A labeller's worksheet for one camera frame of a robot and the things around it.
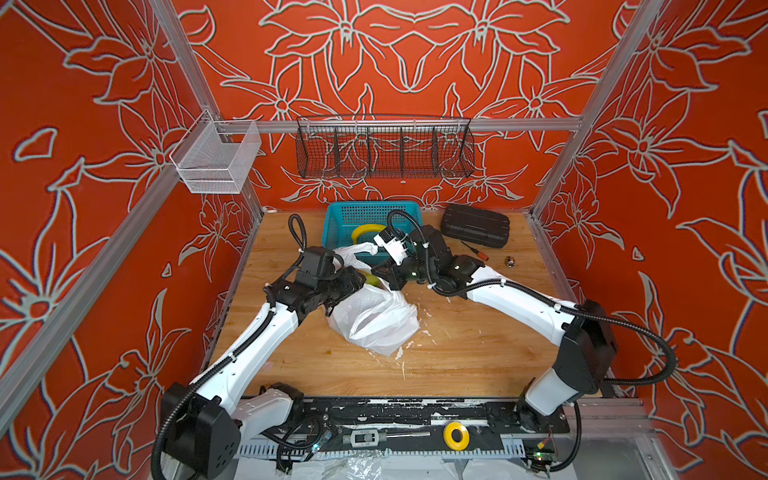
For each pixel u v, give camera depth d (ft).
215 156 3.03
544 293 1.60
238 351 1.44
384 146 3.18
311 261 1.96
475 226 3.52
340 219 3.68
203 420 1.24
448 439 2.25
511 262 3.34
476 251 3.50
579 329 1.41
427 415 2.44
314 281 1.93
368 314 2.39
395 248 2.21
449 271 1.95
